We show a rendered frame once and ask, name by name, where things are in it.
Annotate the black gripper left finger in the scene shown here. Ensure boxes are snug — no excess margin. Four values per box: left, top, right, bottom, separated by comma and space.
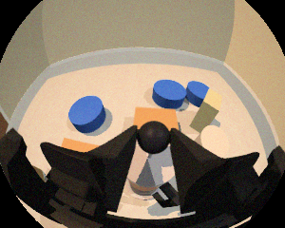
40, 124, 138, 213

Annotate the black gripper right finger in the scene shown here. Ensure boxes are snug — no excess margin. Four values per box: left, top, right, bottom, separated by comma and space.
169, 128, 260, 214

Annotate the blue short cylinder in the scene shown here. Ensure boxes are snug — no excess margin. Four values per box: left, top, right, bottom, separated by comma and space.
153, 79, 187, 110
185, 81, 210, 107
69, 95, 105, 133

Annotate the cream cylinder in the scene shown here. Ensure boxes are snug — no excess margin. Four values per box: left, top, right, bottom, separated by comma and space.
195, 125, 229, 158

